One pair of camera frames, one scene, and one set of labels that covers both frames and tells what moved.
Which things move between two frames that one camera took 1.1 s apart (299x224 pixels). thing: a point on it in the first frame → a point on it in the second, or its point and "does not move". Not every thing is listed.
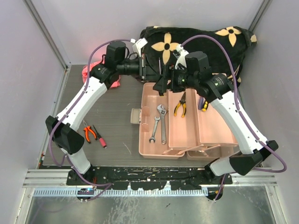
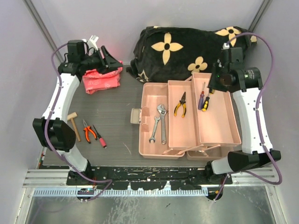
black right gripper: x=160 y=86 → x=212 y=84
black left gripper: x=150 y=73 → x=113 y=63
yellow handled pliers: x=182 y=101 does not move
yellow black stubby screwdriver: x=205 y=106 does not move
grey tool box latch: x=135 y=115 does not move
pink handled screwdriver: x=101 y=139 does not move
